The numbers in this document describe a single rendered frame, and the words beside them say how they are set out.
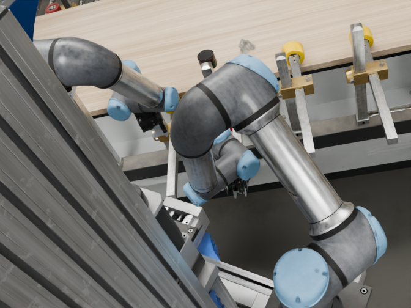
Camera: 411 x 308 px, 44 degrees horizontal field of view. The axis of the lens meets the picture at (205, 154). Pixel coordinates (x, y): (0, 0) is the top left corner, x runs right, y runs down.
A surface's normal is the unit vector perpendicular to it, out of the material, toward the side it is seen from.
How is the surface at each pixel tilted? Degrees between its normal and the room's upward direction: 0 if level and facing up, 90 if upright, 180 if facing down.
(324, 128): 0
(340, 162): 90
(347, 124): 0
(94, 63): 69
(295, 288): 7
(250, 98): 45
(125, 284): 90
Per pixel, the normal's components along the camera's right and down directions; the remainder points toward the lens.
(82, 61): 0.44, 0.14
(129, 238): 0.85, 0.22
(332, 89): 0.00, 0.78
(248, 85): 0.18, -0.05
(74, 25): -0.27, -0.59
